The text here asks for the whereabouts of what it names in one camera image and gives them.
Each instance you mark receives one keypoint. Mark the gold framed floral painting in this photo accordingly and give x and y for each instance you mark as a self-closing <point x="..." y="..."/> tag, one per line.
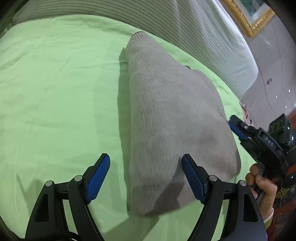
<point x="250" y="15"/>

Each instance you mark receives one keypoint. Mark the beige knit sweater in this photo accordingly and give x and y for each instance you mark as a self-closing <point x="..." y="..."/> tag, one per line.
<point x="175" y="110"/>

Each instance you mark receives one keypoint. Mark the person's right hand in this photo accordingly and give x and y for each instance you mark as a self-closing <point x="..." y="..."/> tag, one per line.
<point x="267" y="186"/>

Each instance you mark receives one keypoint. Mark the pink floral cloth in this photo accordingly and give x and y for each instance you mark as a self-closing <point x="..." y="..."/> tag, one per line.
<point x="246" y="114"/>

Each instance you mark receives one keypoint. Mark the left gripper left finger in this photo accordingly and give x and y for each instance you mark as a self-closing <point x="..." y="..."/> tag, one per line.
<point x="61" y="211"/>

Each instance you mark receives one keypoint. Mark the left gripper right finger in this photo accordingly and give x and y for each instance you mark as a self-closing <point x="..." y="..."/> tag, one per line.
<point x="243" y="219"/>

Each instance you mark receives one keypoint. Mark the striped white headboard cover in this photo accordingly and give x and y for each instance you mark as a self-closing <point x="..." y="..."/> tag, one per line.
<point x="202" y="29"/>

